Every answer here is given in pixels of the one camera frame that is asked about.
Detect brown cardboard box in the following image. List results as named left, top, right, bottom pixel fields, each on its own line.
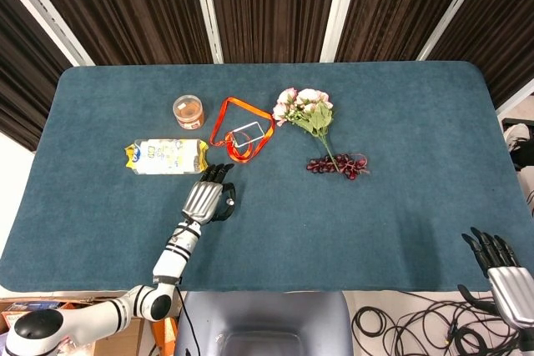
left=0, top=296, right=148, bottom=356

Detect pink artificial flower bouquet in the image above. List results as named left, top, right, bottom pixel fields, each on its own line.
left=272, top=88, right=341, bottom=173

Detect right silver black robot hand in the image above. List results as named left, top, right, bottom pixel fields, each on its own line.
left=457, top=226, right=534, bottom=328

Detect clear jar brown contents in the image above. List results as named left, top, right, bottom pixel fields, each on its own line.
left=172, top=94, right=206, bottom=129

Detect dark red artificial grapes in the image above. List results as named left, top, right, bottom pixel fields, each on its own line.
left=306, top=153, right=371, bottom=181

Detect yellow white snack package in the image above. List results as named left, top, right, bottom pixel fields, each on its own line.
left=123, top=137, right=210, bottom=176

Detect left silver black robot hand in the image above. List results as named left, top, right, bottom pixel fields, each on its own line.
left=181, top=162, right=239, bottom=224

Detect white grey bundle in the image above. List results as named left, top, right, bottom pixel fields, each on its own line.
left=503, top=123, right=531, bottom=152

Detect orange blue printed carton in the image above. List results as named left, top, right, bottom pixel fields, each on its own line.
left=0, top=299, right=68, bottom=326

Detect orange lanyard strap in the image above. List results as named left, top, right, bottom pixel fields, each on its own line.
left=209, top=97, right=277, bottom=164

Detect white partition post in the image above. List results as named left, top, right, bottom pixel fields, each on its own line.
left=417, top=0, right=494, bottom=62
left=190, top=0, right=224, bottom=65
left=320, top=0, right=362, bottom=63
left=0, top=0, right=95, bottom=67

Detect black floor cable tangle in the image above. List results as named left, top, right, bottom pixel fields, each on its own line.
left=352, top=288, right=522, bottom=356

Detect teal table cloth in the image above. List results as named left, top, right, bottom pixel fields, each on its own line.
left=0, top=60, right=534, bottom=293

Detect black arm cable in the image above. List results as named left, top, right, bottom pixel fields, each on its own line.
left=174, top=287, right=197, bottom=356

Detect clear badge holder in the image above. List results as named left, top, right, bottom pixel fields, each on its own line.
left=230, top=121, right=264, bottom=148

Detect grey blue chair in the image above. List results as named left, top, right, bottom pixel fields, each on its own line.
left=174, top=290, right=355, bottom=356

